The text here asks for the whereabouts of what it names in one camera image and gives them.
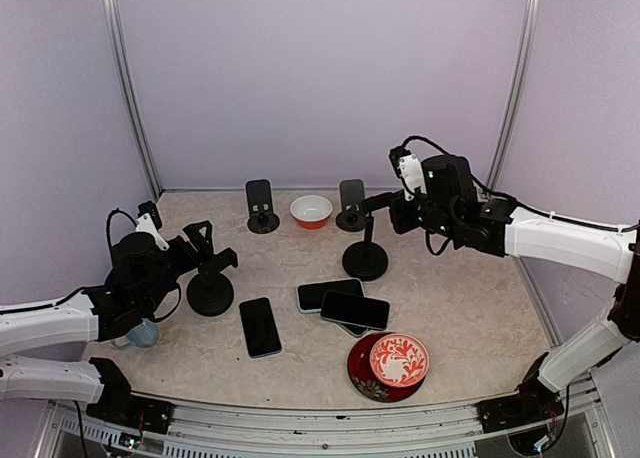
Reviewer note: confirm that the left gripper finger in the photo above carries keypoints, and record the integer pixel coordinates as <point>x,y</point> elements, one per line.
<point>219,262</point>
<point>200,241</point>

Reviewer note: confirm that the black pole phone stand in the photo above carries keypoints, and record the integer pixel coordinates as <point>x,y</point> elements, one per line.
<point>366,260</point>
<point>210,294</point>

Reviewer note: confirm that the orange white bowl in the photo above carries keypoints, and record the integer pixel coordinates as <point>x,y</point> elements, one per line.
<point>311,211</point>

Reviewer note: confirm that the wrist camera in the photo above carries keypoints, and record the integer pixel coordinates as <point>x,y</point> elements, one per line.
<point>409,170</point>
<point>149,221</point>

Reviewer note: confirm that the middle stacked blue smartphone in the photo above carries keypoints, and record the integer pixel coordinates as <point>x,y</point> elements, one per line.
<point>310,296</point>

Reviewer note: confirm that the right aluminium corner post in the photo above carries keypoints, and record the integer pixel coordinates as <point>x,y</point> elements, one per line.
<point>517,86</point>

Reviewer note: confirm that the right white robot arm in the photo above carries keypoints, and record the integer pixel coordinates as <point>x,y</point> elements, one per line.
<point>511,229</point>

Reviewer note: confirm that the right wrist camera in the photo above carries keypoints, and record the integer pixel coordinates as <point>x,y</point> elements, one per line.
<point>409,170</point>

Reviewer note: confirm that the right small desk phone stand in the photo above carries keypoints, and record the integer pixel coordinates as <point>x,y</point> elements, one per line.
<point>351,217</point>

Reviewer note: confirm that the dark red floral plate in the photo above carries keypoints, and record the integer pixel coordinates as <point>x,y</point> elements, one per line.
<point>364,380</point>

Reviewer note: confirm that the left aluminium corner post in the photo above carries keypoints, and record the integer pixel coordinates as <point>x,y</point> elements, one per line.
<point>118,43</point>

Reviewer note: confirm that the light blue mug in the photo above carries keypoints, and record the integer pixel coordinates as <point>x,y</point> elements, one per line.
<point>144,335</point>

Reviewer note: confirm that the front aluminium frame rail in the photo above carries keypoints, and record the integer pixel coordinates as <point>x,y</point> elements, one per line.
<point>214,430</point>

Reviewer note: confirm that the left small desk phone stand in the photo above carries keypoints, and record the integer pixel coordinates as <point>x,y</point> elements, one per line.
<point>262,217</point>

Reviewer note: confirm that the lone black smartphone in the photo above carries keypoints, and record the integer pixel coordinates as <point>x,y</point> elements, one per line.
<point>259,327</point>

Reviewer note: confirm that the aluminium corner post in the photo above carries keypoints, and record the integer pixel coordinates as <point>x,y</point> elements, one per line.
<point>517,86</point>
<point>118,43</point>

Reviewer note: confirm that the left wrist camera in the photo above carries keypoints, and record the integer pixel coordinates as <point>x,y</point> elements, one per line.
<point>149,221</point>

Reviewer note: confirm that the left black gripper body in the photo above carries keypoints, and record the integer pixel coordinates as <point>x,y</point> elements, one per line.
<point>160,288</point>

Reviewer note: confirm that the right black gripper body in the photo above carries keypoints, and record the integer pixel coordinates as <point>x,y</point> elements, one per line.
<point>437,217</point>

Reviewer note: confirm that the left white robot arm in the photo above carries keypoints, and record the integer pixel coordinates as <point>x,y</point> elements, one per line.
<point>88,314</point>

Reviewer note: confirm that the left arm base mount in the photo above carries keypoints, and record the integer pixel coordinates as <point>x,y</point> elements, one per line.
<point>118,405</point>

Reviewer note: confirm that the small desk phone stand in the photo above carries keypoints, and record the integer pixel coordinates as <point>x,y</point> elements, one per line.
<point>262,217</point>
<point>351,217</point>

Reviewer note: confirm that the red white patterned bowl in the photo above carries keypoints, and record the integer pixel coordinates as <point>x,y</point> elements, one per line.
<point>399,360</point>

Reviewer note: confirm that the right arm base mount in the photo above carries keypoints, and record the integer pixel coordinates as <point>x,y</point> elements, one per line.
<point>531,402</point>

